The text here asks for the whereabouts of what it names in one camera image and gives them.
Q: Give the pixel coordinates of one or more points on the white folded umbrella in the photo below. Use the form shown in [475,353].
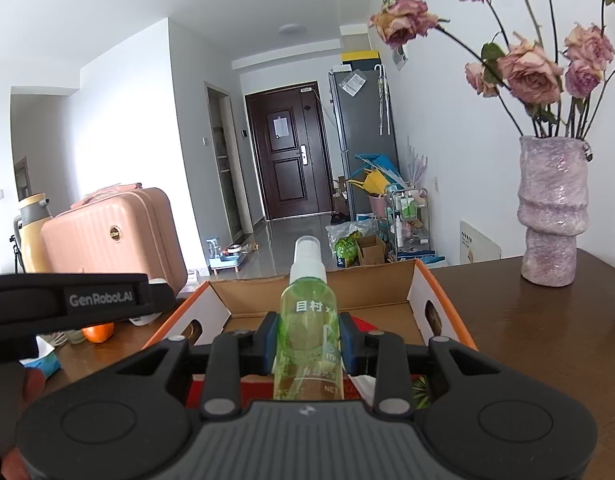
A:
[384,100]

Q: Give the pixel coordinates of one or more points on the paper sheet on refrigerator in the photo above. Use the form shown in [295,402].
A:
[354,83]

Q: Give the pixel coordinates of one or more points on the orange fruit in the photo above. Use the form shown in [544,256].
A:
[98,333]

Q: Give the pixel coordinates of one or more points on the bunch of dried pink roses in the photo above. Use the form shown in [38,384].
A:
[530,72]

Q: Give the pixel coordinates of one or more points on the person's left hand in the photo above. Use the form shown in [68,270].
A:
[30,390]

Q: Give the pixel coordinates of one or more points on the small open cardboard box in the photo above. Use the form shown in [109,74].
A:
[370,251]

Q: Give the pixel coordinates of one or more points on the paper notice on door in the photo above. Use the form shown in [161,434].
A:
[280,126]

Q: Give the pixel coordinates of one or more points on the dark brown entrance door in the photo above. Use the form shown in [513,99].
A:
[287,160]

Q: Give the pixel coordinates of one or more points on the orange and white cardboard box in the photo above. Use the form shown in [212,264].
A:
[387,285]

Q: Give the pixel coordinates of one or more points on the metal trolley cart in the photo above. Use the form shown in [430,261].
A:
[410,217]

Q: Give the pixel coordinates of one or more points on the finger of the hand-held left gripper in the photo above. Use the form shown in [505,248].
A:
[162,297]

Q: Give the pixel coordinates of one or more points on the yellow and navy box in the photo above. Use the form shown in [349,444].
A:
[362,57]

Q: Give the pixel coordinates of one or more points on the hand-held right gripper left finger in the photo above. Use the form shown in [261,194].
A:
[269,342]

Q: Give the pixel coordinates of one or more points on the pet water feeder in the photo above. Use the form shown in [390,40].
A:
[222,256]

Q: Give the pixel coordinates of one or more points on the purple dried flower bundle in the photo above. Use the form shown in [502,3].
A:
[418,165]

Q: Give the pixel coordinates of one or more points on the green spray bottle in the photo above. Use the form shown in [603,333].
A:
[307,310]

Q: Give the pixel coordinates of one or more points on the blue packet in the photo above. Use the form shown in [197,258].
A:
[42,366]

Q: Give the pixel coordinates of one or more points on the yellow thermos jug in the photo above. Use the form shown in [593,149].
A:
[32,235]

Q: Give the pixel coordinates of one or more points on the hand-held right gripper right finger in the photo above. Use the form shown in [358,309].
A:
[348,344]

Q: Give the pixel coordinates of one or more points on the dark shoes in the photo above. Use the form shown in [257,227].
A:
[339,218]

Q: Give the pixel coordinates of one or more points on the pink hard-shell suitcase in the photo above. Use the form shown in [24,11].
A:
[112,240]

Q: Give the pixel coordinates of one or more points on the purple textured vase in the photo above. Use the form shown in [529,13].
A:
[552,210]

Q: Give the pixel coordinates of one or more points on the grey refrigerator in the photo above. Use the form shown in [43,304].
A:
[362,130]

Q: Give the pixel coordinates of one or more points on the blue and yellow bag pile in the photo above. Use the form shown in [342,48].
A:
[377,175]

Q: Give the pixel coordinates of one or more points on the plastic bag with green packets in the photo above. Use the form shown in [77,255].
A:
[347,249]

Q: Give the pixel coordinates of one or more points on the pink bucket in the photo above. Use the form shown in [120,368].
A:
[377,205]

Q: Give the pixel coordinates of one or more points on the white board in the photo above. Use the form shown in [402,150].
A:
[477,244]

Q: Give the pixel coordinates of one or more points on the blue flat box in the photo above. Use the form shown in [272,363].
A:
[422,257]

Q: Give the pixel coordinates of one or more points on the wall-mounted panel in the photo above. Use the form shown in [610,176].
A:
[401,58]

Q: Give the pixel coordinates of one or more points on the round ceiling lamp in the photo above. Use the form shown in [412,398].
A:
[292,29]

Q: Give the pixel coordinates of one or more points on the black camera tripod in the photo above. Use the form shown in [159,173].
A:
[15,252]

